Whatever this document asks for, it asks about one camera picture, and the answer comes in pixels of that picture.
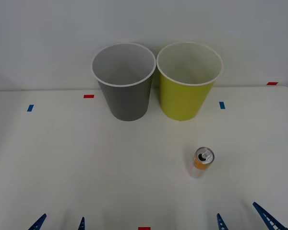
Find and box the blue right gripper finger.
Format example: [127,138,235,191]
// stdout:
[252,201,288,230]
[216,213,228,230]

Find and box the orange and white drink can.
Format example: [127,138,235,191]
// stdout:
[189,147,215,179]

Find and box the yellow-green plastic waste bin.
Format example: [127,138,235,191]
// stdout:
[156,41,224,122]

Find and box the grey plastic waste bin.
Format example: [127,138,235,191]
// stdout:
[90,42,157,122]

